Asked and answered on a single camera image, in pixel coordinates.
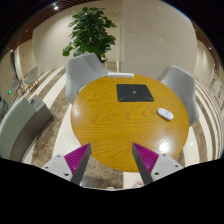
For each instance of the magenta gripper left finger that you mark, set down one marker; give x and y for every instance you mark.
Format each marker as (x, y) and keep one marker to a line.
(71, 166)

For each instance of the grey chair left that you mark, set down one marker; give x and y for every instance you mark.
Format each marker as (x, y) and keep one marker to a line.
(80, 71)

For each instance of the grey chair right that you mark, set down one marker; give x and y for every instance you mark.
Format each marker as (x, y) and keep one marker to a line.
(183, 84)

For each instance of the white flat box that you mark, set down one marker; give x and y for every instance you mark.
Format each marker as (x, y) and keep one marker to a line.
(120, 75)

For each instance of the green potted plant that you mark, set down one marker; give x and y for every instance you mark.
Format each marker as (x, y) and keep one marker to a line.
(90, 33)

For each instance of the black square mouse pad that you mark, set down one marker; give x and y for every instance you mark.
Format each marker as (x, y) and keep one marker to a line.
(133, 93)

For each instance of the round wooden table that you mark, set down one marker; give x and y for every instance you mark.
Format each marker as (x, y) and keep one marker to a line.
(111, 127)

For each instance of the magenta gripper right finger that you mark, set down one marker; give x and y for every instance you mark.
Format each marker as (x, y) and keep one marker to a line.
(153, 166)

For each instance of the white computer mouse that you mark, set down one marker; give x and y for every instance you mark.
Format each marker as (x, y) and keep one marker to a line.
(165, 114)

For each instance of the distant grey chair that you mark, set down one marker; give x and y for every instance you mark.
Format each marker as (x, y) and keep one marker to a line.
(32, 75)

